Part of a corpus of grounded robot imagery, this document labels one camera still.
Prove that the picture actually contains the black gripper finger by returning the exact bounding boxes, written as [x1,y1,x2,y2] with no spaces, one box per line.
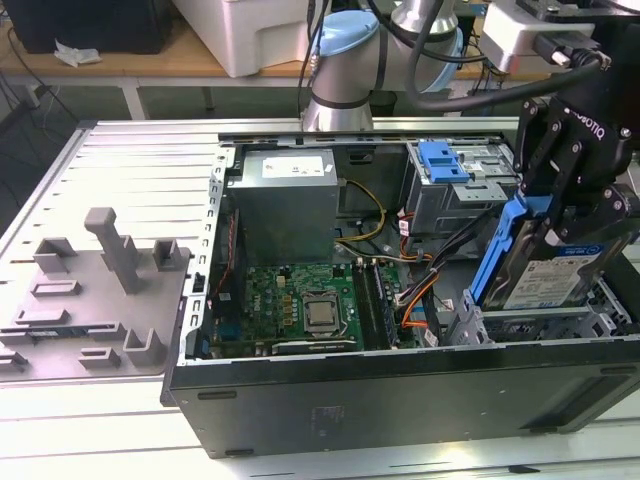
[514,96,566,200]
[546,141,633,248]

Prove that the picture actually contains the hard disk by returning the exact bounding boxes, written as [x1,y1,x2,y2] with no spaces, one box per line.
[468,192,632,312]

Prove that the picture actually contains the metal disk bay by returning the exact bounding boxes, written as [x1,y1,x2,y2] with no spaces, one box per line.
[444,289,629,346]

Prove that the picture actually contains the blue plastic drive latch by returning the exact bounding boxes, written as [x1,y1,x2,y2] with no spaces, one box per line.
[418,141,472,184]

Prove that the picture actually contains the metal optical drive cage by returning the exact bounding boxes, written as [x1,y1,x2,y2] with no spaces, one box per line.
[402,139,524,241]

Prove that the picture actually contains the black waste bin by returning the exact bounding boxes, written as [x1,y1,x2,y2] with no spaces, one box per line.
[372,89,399,119]

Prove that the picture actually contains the RAM stick with chips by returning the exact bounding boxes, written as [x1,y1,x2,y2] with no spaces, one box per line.
[369,260,401,350]

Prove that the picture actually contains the black RAM slot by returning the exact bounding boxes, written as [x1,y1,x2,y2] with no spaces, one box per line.
[353,260,378,351]

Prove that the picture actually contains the grey power supply unit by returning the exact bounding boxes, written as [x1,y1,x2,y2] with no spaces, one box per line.
[227,148,339,265]

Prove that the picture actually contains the black open PC case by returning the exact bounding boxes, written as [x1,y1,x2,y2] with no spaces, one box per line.
[158,115,640,459]

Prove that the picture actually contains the silver CPU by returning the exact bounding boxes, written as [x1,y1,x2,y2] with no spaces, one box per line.
[307,302,339,326]

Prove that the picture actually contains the black CPU socket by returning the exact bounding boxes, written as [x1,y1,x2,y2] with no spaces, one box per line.
[299,293,348,339]

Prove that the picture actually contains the green motherboard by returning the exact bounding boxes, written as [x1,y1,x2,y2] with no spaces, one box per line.
[215,260,417,358]

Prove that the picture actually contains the black graphics card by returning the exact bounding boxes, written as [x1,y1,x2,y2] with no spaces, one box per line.
[272,339,359,357]

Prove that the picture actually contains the white foam box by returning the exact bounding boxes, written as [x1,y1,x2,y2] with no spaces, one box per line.
[172,0,326,79]

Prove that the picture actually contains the black case fan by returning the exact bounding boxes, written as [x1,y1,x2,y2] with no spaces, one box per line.
[208,205,250,317]

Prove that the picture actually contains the wooden desk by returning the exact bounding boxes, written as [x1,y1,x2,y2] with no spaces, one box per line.
[0,0,640,94]

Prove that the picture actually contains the black computer tower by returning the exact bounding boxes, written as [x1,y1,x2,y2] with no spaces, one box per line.
[9,0,174,55]

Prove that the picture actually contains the crumpled white paper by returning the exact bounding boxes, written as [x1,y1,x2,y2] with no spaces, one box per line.
[53,40,104,69]

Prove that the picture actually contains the grey parts rack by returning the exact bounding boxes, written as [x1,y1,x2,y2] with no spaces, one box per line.
[0,207,194,384]

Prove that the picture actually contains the green RAM stick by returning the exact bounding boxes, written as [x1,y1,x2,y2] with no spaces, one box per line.
[24,327,91,340]

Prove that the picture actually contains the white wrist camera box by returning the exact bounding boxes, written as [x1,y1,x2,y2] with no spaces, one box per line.
[482,0,601,72]

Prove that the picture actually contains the black cable bundle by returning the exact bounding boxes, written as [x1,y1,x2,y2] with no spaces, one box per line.
[394,197,506,311]

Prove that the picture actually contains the yellow and black wires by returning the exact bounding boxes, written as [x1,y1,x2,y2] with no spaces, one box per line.
[335,179,386,246]

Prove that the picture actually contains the orange wire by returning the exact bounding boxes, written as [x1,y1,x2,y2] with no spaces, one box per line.
[399,279,436,332]

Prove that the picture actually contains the thin cable with metal plug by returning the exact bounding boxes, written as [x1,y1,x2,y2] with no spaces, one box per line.
[297,0,331,121]

